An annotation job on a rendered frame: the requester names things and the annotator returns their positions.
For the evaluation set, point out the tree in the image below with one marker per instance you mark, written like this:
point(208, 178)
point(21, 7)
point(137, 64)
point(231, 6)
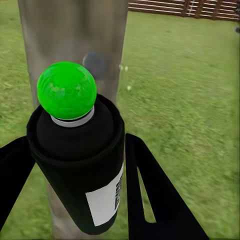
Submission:
point(65, 31)

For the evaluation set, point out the pesticide atomizer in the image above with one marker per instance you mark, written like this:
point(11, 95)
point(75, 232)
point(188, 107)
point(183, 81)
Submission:
point(77, 138)

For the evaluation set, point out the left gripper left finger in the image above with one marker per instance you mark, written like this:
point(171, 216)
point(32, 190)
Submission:
point(16, 163)

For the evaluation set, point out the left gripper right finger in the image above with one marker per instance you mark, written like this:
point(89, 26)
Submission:
point(174, 219)

